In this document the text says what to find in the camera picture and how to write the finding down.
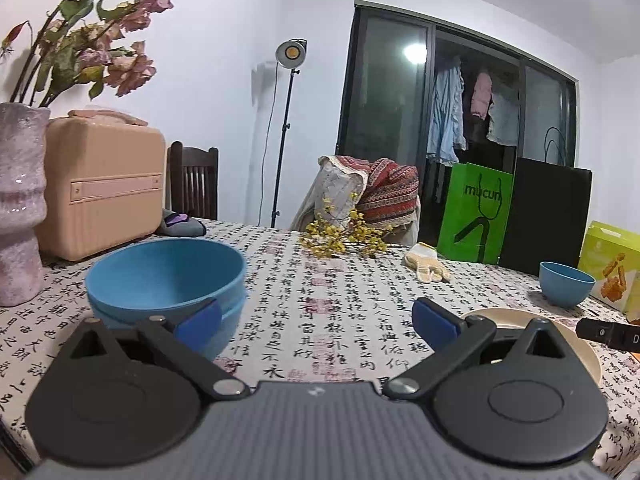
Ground yellow flower branch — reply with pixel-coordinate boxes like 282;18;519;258
299;192;394;260

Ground dark sliding glass door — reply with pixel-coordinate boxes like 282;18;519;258
337;2;579;247

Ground black paper bag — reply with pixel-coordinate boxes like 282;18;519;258
499;127;594;277

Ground white quilted cushion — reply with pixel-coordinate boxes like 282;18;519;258
290;156;371;234

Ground studio light on stand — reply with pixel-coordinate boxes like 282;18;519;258
270;38;309;230

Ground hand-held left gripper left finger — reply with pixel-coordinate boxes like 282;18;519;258
65;297;252;402

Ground hanging blue garment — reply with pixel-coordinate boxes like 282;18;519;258
427;57;469;166

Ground cream ridged plate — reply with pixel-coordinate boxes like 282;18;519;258
459;307;601;392

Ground hanging pink garment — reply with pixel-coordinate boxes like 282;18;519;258
470;71;495;121

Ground grey purple pouch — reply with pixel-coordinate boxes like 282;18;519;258
157;208;207;238

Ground calligraphy printed tablecloth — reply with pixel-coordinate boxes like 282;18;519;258
0;217;640;480

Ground hanging white garment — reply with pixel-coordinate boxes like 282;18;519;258
487;85;521;146

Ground dried pink flowers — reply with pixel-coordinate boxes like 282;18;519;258
0;0;176;109

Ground yellow white knit glove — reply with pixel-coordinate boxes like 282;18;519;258
404;242;451;284

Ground yellow-green snack box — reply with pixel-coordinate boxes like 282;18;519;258
577;221;640;316

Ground green paper bag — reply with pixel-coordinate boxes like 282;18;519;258
437;162;515;265

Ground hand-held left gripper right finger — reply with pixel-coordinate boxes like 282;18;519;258
381;297;567;402

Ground chair with patterned blanket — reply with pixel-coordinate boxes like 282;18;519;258
330;156;420;234

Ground beige armchair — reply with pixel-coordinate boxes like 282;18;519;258
397;207;422;247

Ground blue bowl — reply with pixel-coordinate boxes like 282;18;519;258
92;291;249;361
539;261;596;309
85;238;248;322

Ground pink hard-shell suitcase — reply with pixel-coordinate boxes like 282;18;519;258
35;109;167;262

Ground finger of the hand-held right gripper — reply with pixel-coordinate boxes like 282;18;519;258
574;317;619;345

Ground pale purple vase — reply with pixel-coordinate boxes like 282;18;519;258
0;102;51;307

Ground dark wooden chair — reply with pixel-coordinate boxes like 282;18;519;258
167;141;220;221

